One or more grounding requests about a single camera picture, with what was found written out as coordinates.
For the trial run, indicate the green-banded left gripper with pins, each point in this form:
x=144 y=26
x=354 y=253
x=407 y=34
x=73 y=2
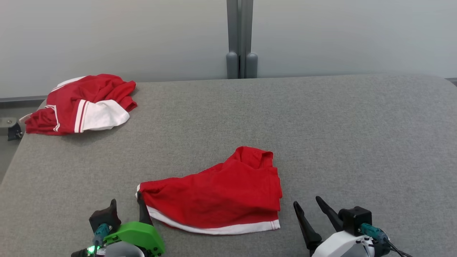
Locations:
x=139 y=235

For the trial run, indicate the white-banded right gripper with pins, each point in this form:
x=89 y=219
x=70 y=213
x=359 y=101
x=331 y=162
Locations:
x=342 y=246

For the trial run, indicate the red shorts with white trim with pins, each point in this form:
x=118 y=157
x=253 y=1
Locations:
x=221 y=192

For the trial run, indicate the red jersey with white sleeves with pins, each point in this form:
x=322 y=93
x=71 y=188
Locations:
x=89 y=103

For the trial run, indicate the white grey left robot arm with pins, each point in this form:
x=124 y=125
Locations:
x=125 y=250

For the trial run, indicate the black clamp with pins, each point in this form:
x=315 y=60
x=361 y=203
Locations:
x=15 y=132

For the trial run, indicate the dark grey baseboard strip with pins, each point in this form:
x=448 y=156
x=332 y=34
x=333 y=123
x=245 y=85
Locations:
x=21 y=99
x=452 y=80

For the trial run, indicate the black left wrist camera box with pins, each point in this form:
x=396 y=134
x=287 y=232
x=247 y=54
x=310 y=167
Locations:
x=103 y=217

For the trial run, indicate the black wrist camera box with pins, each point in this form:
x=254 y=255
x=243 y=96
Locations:
x=103 y=217
x=355 y=218

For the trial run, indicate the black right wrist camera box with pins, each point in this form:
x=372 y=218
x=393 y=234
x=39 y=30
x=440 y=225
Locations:
x=355 y=218

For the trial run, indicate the grey metal bracket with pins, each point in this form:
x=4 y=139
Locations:
x=7 y=122

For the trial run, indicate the grey rounded post bumper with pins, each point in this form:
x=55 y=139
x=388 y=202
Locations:
x=232 y=66
x=251 y=66

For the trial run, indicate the grey vertical frame post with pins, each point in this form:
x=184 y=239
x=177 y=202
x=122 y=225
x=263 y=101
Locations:
x=240 y=25

